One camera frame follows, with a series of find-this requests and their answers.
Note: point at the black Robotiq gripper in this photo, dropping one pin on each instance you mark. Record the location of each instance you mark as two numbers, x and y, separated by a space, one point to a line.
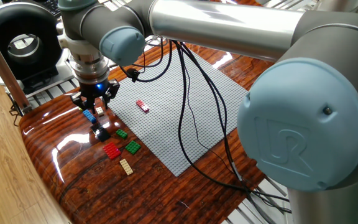
94 88

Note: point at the white Lego brick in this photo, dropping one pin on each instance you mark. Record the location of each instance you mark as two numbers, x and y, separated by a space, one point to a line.
99 111

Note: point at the red long Lego brick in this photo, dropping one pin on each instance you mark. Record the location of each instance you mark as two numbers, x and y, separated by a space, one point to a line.
142 106

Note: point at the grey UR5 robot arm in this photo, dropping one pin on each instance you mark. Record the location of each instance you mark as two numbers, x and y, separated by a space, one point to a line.
228 28

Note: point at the blue Lego brick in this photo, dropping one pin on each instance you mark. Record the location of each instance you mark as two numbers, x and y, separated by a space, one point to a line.
89 116

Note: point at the dark grey Lego plate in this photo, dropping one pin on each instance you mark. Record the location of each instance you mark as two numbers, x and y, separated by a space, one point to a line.
100 132

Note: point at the small green Lego brick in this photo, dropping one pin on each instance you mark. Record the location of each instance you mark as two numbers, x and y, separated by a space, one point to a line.
122 133

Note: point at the red square Lego plate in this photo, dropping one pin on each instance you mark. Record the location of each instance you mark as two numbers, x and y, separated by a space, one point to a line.
112 151

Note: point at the green square Lego plate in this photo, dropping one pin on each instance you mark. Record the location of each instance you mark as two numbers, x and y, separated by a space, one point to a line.
132 147

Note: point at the tan Lego plate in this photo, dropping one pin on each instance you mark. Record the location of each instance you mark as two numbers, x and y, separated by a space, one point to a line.
126 166

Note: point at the grey Lego baseplate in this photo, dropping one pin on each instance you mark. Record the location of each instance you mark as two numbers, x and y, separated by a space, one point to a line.
172 124

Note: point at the black keyboard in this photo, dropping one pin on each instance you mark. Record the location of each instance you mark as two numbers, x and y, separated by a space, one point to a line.
53 7

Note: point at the brown wooden pole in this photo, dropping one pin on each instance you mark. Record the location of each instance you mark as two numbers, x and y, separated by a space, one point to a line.
2 65

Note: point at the glossy wood-grain mat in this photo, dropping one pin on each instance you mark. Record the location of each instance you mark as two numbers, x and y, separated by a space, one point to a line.
166 199

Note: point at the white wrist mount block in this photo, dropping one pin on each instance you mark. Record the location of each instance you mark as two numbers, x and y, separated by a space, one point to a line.
79 46

